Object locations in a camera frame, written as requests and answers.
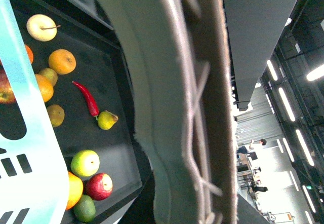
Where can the grey basket handle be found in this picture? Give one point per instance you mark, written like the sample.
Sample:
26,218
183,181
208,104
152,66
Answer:
178,58

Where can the mint green shopping basket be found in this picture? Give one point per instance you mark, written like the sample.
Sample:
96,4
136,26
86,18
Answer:
41,182

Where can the black fruit shelf tray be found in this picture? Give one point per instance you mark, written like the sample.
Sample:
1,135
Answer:
101,68

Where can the yellow green pear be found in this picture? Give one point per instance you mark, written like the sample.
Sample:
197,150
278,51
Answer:
106,120

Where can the red chili pepper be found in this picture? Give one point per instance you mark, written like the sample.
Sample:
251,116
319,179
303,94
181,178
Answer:
91,102

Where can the green apple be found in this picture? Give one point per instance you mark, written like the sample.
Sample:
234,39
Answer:
85,163

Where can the red apple with cut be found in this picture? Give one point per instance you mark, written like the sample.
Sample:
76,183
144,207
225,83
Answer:
99,187

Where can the orange tangerine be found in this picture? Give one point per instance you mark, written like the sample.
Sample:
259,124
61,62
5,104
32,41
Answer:
62,61

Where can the dark green avocado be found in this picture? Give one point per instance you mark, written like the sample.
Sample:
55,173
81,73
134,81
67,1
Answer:
85,210

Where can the pale yellow apple with stem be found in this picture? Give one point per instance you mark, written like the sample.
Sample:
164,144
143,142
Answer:
41,27

